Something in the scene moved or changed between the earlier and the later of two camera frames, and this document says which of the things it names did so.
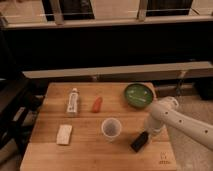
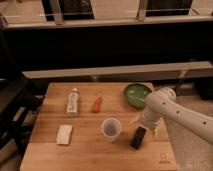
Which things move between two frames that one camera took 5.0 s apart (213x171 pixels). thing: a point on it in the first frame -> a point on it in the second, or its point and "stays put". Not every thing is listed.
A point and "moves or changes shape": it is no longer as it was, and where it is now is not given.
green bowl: x=138 y=95 stays put
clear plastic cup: x=110 y=128 stays put
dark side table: x=20 y=102 stays put
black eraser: x=140 y=141 moves or changes shape
